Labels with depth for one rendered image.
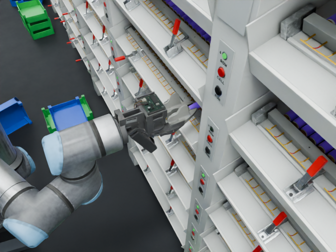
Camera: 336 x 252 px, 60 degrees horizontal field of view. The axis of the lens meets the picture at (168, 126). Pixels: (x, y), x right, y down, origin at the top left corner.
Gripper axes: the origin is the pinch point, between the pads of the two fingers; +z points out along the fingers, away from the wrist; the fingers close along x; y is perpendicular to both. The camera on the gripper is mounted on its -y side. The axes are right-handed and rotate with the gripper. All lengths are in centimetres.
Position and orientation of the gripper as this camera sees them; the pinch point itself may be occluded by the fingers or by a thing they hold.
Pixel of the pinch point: (190, 109)
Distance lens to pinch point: 77.3
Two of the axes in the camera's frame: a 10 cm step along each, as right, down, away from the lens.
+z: 8.9, -3.4, 3.1
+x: -4.6, -6.7, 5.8
